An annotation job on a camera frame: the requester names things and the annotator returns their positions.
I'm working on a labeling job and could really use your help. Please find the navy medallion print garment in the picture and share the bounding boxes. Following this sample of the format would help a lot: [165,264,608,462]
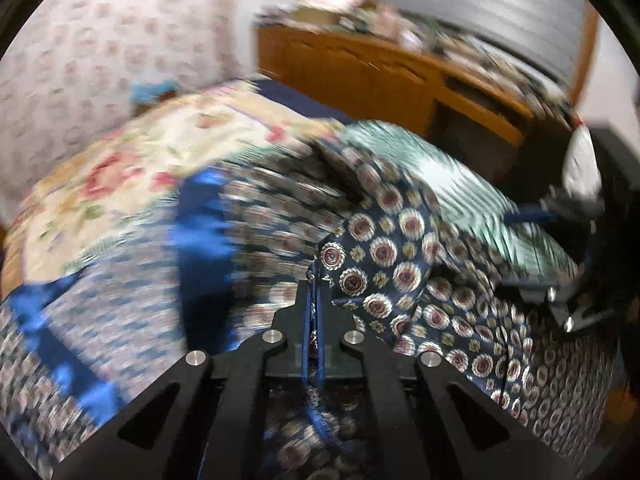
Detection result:
[0,125,621,480]

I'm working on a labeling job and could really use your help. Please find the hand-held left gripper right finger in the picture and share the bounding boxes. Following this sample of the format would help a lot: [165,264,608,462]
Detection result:
[319,285,576,480]

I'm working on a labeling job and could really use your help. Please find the blue box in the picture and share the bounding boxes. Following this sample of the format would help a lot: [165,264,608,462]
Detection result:
[129,79,177,103]

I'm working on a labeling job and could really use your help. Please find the grey window blinds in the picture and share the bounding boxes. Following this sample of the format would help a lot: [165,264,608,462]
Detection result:
[379,0,587,88]

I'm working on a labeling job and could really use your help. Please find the navy bed sheet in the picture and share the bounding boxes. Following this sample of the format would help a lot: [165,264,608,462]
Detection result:
[250,77,363,126]

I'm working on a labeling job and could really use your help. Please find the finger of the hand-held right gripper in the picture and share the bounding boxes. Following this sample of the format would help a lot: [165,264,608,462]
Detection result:
[500,269,603,335]
[537,185,607,223]

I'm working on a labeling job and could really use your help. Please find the wooden window frame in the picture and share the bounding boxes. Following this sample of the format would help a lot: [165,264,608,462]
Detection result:
[364,0,602,108]

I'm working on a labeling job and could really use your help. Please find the wooden dresser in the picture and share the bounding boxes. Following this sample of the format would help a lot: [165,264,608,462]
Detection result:
[256,24,576,173]

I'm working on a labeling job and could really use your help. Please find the white rounded object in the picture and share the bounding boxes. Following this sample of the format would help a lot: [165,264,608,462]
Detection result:
[561,119,603,198]

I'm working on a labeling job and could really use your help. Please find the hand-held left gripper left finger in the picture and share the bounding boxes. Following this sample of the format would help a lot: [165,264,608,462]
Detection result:
[50,282,314,480]

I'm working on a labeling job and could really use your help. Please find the floral cream blanket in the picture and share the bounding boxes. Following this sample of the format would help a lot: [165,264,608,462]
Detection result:
[10,80,346,286]

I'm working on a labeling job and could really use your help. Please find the green leaf print bedsheet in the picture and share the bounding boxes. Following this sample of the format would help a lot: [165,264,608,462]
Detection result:
[340,120,581,286]

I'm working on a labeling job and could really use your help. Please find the cluttered toiletries row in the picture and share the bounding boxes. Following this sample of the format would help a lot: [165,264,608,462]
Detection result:
[256,0,583,113]

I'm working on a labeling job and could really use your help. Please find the pink ring pattern curtain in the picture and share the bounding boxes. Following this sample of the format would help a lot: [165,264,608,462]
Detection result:
[0,0,253,221]

